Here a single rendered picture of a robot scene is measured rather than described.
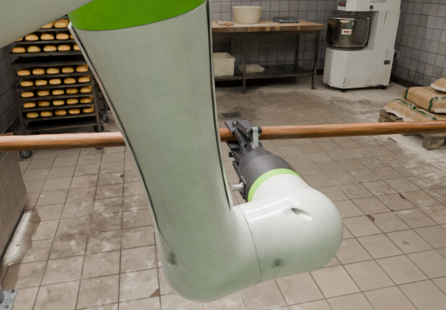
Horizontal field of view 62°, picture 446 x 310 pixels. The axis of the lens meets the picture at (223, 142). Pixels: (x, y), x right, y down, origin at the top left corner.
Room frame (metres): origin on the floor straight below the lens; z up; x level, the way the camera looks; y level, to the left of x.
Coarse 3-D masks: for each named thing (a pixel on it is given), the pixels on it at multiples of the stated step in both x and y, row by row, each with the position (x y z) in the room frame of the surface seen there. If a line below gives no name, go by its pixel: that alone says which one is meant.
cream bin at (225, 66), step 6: (216, 54) 5.59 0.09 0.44; (222, 54) 5.61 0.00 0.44; (228, 54) 5.50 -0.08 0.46; (216, 60) 5.09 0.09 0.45; (222, 60) 5.11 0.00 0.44; (228, 60) 5.13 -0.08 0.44; (234, 60) 5.16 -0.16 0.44; (216, 66) 5.10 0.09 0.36; (222, 66) 5.12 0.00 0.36; (228, 66) 5.14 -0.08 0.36; (216, 72) 5.10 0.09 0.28; (222, 72) 5.12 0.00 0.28; (228, 72) 5.14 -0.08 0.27
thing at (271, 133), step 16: (224, 128) 0.74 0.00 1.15; (272, 128) 0.76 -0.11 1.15; (288, 128) 0.76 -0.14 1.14; (304, 128) 0.77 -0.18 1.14; (320, 128) 0.78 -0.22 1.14; (336, 128) 0.79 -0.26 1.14; (352, 128) 0.79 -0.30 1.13; (368, 128) 0.80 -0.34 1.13; (384, 128) 0.81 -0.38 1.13; (400, 128) 0.82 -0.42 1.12; (416, 128) 0.83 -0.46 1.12; (432, 128) 0.84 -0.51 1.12; (0, 144) 0.63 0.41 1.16; (16, 144) 0.64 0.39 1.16; (32, 144) 0.64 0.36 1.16; (48, 144) 0.65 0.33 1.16; (64, 144) 0.66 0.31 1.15; (80, 144) 0.66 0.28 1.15; (96, 144) 0.67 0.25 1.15; (112, 144) 0.68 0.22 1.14
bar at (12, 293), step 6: (0, 288) 1.37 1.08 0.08; (18, 288) 1.44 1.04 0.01; (0, 294) 1.35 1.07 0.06; (6, 294) 1.40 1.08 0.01; (12, 294) 1.40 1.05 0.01; (0, 300) 1.34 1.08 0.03; (6, 300) 1.36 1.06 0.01; (12, 300) 1.36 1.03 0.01; (0, 306) 1.32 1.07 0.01; (6, 306) 1.32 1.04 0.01; (12, 306) 1.33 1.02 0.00
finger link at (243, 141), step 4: (236, 128) 0.70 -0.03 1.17; (236, 132) 0.68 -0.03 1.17; (240, 132) 0.68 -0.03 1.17; (236, 136) 0.68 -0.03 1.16; (240, 136) 0.66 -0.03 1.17; (244, 136) 0.66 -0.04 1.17; (240, 140) 0.65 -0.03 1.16; (244, 140) 0.65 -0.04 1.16; (248, 140) 0.65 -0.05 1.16; (240, 144) 0.63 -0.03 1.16; (244, 144) 0.63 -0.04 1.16; (240, 148) 0.63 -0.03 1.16; (244, 148) 0.62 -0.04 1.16; (244, 152) 0.61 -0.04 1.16; (244, 156) 0.60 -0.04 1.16
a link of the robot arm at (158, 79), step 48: (96, 48) 0.28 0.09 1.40; (144, 48) 0.27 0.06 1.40; (192, 48) 0.30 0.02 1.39; (144, 96) 0.28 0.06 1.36; (192, 96) 0.30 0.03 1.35; (144, 144) 0.30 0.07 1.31; (192, 144) 0.31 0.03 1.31; (144, 192) 0.33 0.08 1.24; (192, 192) 0.31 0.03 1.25; (192, 240) 0.32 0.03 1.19; (240, 240) 0.35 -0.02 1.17; (192, 288) 0.32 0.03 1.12; (240, 288) 0.34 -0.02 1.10
